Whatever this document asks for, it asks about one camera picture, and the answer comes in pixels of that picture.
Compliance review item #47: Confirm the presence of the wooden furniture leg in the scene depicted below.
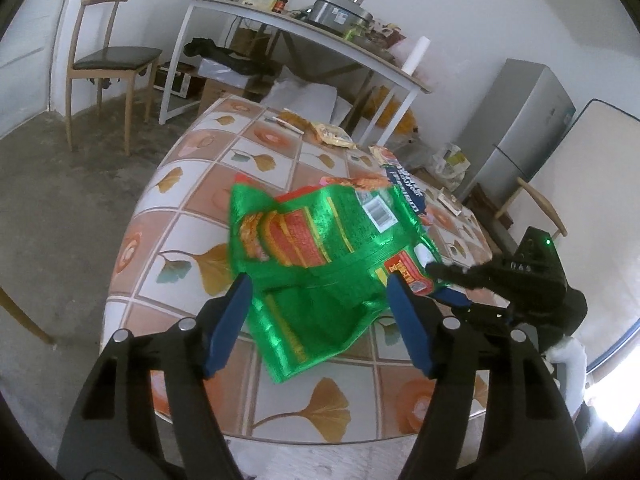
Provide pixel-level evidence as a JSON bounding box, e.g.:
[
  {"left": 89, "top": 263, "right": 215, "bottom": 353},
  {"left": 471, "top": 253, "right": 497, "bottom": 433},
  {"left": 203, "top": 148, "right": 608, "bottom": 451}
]
[{"left": 0, "top": 284, "right": 57, "bottom": 347}]

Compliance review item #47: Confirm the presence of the yellow snack packet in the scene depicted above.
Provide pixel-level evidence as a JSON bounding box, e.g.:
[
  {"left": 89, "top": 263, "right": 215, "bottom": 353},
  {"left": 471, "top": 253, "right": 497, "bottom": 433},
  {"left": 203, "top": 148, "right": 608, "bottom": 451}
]
[{"left": 309, "top": 120, "right": 358, "bottom": 150}]

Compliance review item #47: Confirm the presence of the white thin stick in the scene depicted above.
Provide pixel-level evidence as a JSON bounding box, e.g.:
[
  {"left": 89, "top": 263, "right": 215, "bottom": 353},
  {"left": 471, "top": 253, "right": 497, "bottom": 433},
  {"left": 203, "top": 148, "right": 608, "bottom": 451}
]
[{"left": 264, "top": 114, "right": 306, "bottom": 136}]

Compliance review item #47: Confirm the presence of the white paper towel roll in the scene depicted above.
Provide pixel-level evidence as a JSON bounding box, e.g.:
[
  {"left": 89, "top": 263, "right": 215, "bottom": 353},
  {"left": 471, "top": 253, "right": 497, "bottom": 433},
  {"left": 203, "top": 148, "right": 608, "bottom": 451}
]
[{"left": 402, "top": 36, "right": 432, "bottom": 77}]

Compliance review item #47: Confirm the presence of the yellow plastic bag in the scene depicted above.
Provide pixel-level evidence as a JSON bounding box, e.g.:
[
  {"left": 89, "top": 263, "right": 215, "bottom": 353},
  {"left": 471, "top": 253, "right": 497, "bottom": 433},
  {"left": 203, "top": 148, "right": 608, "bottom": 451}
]
[{"left": 369, "top": 86, "right": 419, "bottom": 134}]

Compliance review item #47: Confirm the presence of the green snack bag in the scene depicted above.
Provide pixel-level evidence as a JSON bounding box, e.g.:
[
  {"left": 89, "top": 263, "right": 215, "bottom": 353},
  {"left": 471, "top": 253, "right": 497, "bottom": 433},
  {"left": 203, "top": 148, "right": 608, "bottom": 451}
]
[{"left": 227, "top": 180, "right": 454, "bottom": 386}]

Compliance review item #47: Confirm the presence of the black cloth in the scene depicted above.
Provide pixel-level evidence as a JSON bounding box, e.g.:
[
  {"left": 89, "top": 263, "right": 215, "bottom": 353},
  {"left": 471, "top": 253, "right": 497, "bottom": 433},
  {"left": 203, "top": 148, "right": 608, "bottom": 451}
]
[{"left": 183, "top": 37, "right": 282, "bottom": 77}]

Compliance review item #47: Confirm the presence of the wooden chair black seat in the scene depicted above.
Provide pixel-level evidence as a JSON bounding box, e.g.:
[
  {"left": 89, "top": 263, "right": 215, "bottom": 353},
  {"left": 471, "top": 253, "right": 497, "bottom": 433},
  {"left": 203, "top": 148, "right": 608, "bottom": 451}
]
[
  {"left": 64, "top": 0, "right": 164, "bottom": 157},
  {"left": 496, "top": 176, "right": 569, "bottom": 242}
]

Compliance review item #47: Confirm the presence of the small beige box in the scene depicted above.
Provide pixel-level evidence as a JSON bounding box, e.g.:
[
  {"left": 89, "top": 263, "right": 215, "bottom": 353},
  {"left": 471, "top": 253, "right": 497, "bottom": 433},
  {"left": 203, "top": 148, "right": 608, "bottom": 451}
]
[{"left": 436, "top": 191, "right": 464, "bottom": 217}]

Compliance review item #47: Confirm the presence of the white side table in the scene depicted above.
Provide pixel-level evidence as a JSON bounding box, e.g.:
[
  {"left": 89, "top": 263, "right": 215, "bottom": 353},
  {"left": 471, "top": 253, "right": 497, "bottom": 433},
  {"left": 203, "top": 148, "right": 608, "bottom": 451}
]
[{"left": 158, "top": 0, "right": 432, "bottom": 147}]

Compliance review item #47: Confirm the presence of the white crumpled sheet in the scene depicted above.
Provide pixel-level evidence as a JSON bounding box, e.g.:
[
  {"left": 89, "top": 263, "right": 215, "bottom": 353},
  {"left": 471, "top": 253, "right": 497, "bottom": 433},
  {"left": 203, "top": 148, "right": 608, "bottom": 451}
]
[{"left": 261, "top": 71, "right": 342, "bottom": 122}]

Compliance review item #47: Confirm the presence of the blue white snack packet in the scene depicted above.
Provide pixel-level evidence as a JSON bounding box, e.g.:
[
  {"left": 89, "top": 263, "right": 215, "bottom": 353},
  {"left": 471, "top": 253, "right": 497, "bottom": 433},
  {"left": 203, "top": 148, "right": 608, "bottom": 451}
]
[{"left": 382, "top": 159, "right": 437, "bottom": 217}]

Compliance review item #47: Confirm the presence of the steel cooker pot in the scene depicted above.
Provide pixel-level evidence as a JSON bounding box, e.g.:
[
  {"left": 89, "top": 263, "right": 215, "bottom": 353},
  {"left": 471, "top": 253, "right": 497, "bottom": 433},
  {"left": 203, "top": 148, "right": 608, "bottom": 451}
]
[{"left": 304, "top": 0, "right": 374, "bottom": 29}]

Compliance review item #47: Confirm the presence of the grey refrigerator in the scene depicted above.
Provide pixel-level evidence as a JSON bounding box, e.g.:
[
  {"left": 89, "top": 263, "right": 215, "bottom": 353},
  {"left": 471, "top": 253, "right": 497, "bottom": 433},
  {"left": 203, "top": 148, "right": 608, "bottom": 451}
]
[{"left": 456, "top": 58, "right": 577, "bottom": 207}]

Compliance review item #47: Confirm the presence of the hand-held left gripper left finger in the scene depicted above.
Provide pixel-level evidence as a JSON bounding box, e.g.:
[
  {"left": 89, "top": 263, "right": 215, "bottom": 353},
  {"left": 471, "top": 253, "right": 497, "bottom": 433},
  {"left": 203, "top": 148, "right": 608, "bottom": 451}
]
[{"left": 57, "top": 272, "right": 254, "bottom": 480}]

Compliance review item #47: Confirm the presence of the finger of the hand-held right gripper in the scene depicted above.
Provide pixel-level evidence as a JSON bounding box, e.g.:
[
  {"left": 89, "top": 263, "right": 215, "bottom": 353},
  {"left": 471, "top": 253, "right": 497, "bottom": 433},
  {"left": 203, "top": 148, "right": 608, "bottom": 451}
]
[
  {"left": 425, "top": 260, "right": 507, "bottom": 293},
  {"left": 433, "top": 291, "right": 512, "bottom": 329}
]

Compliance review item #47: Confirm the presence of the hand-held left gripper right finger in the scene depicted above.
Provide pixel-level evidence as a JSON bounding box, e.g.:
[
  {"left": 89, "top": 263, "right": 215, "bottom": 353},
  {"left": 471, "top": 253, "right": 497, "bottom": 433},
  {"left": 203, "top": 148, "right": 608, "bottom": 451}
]
[{"left": 386, "top": 274, "right": 586, "bottom": 480}]

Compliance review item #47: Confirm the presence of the white mattress blue edge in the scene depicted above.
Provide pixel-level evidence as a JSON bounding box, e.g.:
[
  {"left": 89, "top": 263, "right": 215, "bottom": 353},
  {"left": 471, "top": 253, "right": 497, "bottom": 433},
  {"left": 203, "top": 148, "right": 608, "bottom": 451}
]
[{"left": 527, "top": 98, "right": 640, "bottom": 377}]

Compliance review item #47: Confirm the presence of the green white paper bag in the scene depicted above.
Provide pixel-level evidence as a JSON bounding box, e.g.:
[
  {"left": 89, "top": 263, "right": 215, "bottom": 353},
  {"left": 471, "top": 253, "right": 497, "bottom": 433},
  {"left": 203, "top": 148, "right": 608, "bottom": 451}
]
[{"left": 431, "top": 143, "right": 472, "bottom": 192}]

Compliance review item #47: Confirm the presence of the brown cardboard box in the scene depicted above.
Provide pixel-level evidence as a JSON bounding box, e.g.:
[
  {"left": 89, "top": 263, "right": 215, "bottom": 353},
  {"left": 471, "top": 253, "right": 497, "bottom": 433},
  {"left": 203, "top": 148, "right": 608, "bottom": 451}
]
[{"left": 196, "top": 79, "right": 247, "bottom": 117}]

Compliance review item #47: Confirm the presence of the white box appliance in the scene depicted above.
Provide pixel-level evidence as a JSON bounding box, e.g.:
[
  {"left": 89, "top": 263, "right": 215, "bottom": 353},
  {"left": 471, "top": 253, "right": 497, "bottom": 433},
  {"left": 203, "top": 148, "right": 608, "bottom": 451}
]
[{"left": 154, "top": 61, "right": 207, "bottom": 99}]

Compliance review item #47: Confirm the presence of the ginkgo leaf patterned tablecloth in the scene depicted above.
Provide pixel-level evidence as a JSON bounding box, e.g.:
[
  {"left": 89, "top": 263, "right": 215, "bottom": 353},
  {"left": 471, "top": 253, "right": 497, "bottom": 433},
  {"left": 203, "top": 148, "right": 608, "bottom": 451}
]
[{"left": 102, "top": 94, "right": 496, "bottom": 444}]

